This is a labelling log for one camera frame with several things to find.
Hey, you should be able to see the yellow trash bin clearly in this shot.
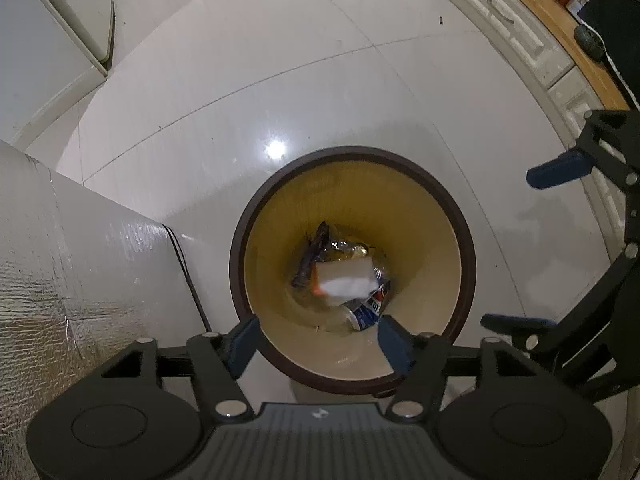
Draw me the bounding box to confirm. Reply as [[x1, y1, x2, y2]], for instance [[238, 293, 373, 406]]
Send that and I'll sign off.
[[229, 146, 477, 397]]

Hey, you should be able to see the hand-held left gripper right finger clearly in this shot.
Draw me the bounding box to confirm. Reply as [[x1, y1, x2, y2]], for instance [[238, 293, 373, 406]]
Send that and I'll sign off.
[[378, 312, 546, 419]]

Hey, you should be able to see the orange white snack wrapper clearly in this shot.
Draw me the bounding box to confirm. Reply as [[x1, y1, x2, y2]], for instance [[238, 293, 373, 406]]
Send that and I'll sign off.
[[312, 257, 379, 307]]

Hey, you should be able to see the wooden-top white cabinet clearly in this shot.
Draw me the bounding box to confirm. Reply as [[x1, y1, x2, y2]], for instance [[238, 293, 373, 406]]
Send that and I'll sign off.
[[432, 0, 640, 271]]

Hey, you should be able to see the black round device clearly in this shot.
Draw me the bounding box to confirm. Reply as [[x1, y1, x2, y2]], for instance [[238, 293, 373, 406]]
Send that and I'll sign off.
[[574, 24, 604, 59]]

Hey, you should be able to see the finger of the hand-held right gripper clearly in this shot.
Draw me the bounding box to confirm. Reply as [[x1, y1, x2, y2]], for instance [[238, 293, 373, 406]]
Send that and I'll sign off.
[[526, 107, 640, 202], [481, 242, 640, 403]]

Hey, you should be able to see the dark wrapper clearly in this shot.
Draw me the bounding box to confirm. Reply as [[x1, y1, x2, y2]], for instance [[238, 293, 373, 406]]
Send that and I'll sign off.
[[292, 220, 332, 289]]

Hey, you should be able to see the black display panel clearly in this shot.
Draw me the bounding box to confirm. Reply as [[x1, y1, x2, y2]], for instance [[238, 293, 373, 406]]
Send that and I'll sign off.
[[579, 0, 640, 107]]

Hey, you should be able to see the white refrigerator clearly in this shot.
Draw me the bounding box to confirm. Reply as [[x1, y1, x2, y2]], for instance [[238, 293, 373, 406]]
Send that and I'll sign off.
[[0, 0, 118, 148]]

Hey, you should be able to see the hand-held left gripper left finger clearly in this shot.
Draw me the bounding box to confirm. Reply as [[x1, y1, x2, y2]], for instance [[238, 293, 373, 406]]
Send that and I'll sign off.
[[100, 316, 261, 422]]

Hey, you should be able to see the blue crushed can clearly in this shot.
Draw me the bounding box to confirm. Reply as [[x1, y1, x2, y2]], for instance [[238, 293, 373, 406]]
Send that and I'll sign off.
[[345, 280, 392, 334]]

